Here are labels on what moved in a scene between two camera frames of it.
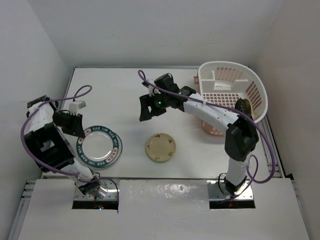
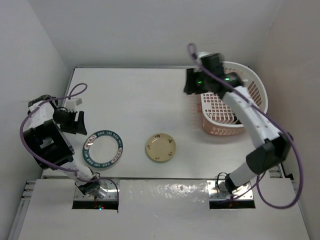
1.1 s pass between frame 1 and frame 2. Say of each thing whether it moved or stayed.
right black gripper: moved
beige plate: stayed
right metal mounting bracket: stayed
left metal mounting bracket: stayed
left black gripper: stayed
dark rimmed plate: moved
